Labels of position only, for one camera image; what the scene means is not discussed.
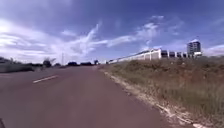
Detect long low white building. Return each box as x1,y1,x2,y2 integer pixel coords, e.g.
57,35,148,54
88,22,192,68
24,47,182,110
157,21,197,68
99,48,189,65

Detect white dashed centre line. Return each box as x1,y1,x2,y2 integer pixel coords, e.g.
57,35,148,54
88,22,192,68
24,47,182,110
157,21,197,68
32,74,59,84

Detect reddish asphalt road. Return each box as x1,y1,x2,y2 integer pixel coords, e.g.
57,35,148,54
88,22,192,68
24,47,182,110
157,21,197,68
0,65,174,128

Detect row of dark trees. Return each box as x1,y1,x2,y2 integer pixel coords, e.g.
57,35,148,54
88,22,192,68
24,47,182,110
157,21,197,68
0,56,100,74

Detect dry grass verge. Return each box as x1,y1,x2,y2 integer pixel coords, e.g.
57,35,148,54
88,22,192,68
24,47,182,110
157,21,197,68
99,55,224,128

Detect tall building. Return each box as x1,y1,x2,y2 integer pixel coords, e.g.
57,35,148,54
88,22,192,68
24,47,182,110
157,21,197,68
186,39,203,58

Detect pale road edge kerb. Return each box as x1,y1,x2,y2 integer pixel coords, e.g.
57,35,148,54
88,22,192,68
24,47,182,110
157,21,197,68
98,67,214,128

